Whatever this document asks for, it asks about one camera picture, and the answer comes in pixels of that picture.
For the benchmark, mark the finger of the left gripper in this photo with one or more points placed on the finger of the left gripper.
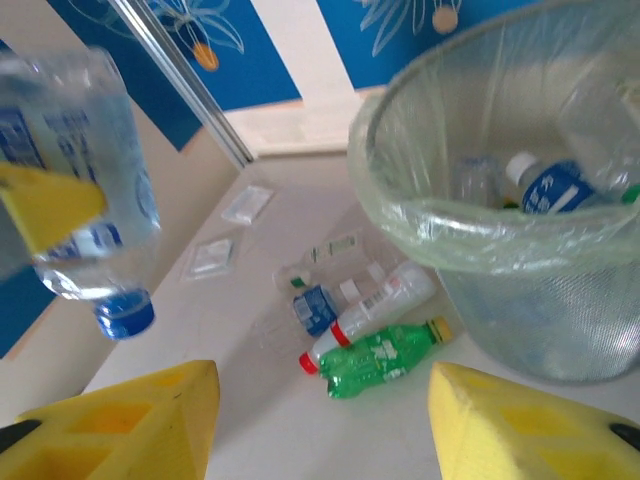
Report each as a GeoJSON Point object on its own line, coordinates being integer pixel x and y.
{"type": "Point", "coordinates": [45, 210]}

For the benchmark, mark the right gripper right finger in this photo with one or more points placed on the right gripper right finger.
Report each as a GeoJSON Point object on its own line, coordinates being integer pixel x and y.
{"type": "Point", "coordinates": [525, 440]}

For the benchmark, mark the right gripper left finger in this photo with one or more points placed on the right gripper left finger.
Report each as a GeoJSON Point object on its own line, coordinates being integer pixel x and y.
{"type": "Point", "coordinates": [125, 425]}

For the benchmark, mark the clear soda water bottle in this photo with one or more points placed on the clear soda water bottle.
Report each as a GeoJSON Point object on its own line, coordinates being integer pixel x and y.
{"type": "Point", "coordinates": [110, 150]}

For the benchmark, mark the white bottle red cap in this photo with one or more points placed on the white bottle red cap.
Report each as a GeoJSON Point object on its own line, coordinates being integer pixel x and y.
{"type": "Point", "coordinates": [395, 292]}

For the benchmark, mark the small clear bottle green cap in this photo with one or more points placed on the small clear bottle green cap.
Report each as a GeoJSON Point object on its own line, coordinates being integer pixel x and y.
{"type": "Point", "coordinates": [299, 282]}

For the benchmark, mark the clear bottle green white label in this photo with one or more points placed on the clear bottle green white label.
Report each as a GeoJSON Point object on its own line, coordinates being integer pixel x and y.
{"type": "Point", "coordinates": [340, 246]}

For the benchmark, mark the clear plastic packet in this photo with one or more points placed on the clear plastic packet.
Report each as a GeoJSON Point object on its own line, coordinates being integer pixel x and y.
{"type": "Point", "coordinates": [247, 205]}
{"type": "Point", "coordinates": [210, 257]}

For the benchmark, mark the aluminium frame post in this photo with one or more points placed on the aluminium frame post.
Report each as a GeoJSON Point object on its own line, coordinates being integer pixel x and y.
{"type": "Point", "coordinates": [177, 75]}

